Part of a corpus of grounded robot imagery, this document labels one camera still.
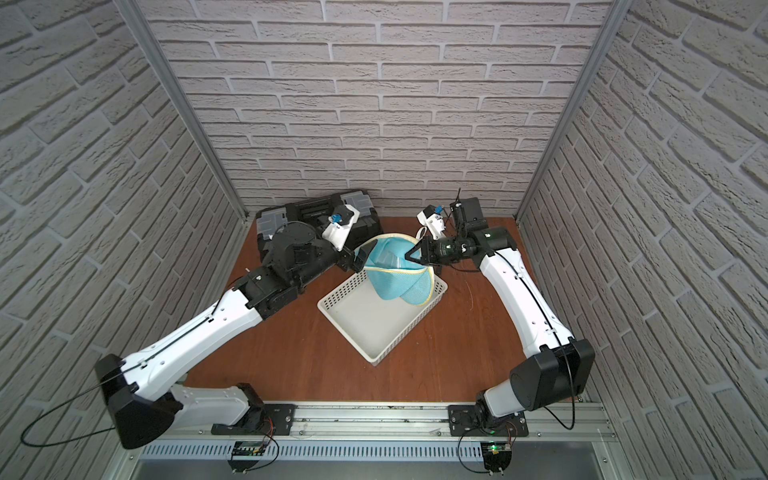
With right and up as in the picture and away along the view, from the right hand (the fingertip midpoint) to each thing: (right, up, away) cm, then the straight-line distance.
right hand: (413, 256), depth 74 cm
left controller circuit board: (-42, -48, -1) cm, 64 cm away
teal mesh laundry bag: (-6, -4, -4) cm, 8 cm away
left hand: (-12, +8, -6) cm, 15 cm away
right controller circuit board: (+20, -48, -3) cm, 52 cm away
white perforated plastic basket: (-12, -22, +14) cm, 28 cm away
